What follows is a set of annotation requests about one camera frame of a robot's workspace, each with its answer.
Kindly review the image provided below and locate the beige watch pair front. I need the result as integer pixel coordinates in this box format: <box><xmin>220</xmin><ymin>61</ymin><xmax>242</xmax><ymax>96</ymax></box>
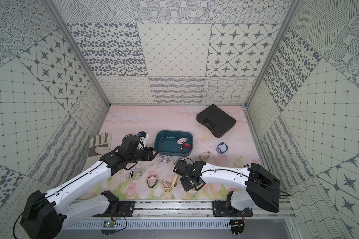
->
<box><xmin>161</xmin><ymin>174</ymin><xmax>178</xmax><ymax>193</ymax></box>

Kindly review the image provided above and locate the red transparent watch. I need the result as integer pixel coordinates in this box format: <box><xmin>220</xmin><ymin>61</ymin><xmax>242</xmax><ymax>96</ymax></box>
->
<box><xmin>181</xmin><ymin>143</ymin><xmax>192</xmax><ymax>154</ymax></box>

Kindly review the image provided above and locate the brown strap watch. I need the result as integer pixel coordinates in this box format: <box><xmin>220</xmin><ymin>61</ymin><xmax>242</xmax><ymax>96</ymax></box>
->
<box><xmin>147</xmin><ymin>175</ymin><xmax>158</xmax><ymax>189</ymax></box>

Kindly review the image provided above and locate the orange white watch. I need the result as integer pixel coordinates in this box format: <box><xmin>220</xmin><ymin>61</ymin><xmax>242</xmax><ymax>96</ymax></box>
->
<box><xmin>177</xmin><ymin>137</ymin><xmax>188</xmax><ymax>144</ymax></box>

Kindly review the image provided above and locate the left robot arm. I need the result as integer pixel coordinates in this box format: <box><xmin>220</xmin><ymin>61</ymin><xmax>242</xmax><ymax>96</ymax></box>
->
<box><xmin>15</xmin><ymin>131</ymin><xmax>159</xmax><ymax>239</ymax></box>

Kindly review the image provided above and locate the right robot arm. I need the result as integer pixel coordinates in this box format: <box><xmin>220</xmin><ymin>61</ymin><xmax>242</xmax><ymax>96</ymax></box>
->
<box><xmin>173</xmin><ymin>160</ymin><xmax>281</xmax><ymax>213</ymax></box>

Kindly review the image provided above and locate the purple white watch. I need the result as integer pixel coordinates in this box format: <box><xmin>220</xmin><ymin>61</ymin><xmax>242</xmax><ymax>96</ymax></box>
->
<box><xmin>161</xmin><ymin>155</ymin><xmax>172</xmax><ymax>163</ymax></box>

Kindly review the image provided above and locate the teal storage box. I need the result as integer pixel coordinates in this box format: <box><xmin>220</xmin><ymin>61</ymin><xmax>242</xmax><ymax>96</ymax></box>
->
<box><xmin>154</xmin><ymin>130</ymin><xmax>193</xmax><ymax>157</ymax></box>

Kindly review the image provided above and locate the beige square face watch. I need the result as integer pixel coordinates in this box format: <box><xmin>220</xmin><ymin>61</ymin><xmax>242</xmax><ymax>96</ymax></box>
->
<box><xmin>199</xmin><ymin>151</ymin><xmax>211</xmax><ymax>161</ymax></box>

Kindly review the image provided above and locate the patterned white black watch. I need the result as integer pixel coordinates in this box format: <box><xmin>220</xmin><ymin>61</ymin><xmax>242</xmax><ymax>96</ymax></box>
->
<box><xmin>129</xmin><ymin>169</ymin><xmax>143</xmax><ymax>181</ymax></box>

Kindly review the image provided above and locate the grey work glove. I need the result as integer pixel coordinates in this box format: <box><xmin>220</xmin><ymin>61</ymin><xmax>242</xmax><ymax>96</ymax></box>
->
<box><xmin>88</xmin><ymin>132</ymin><xmax>112</xmax><ymax>157</ymax></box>

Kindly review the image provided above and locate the black plastic case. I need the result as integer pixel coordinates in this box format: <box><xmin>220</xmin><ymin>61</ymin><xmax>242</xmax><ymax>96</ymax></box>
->
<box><xmin>196</xmin><ymin>105</ymin><xmax>236</xmax><ymax>138</ymax></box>

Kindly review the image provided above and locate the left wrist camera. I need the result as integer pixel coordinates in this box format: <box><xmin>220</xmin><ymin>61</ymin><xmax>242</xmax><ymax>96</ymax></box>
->
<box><xmin>137</xmin><ymin>131</ymin><xmax>149</xmax><ymax>140</ymax></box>

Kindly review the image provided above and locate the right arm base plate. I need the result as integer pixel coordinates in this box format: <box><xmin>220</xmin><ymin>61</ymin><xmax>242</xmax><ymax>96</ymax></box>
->
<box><xmin>211</xmin><ymin>200</ymin><xmax>253</xmax><ymax>218</ymax></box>

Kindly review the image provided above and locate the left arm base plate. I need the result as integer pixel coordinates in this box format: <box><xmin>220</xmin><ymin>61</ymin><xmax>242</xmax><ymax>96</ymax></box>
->
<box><xmin>93</xmin><ymin>201</ymin><xmax>136</xmax><ymax>218</ymax></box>

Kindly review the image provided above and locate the aluminium mounting rail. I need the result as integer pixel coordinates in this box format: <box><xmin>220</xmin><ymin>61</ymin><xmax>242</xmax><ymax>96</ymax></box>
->
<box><xmin>49</xmin><ymin>199</ymin><xmax>297</xmax><ymax>221</ymax></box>

